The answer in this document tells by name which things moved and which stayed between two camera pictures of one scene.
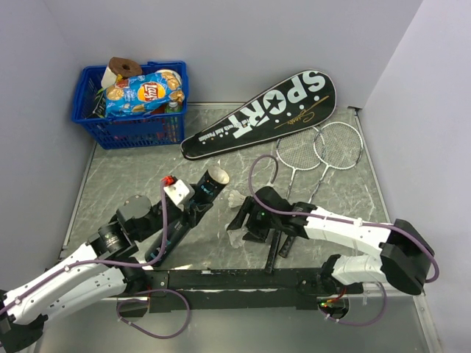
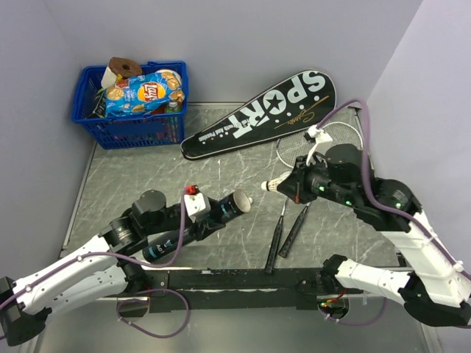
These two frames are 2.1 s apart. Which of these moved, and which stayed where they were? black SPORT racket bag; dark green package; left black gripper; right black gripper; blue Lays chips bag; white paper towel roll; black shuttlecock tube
Moved: black shuttlecock tube; right black gripper; left black gripper
Stayed: blue Lays chips bag; black SPORT racket bag; dark green package; white paper towel roll
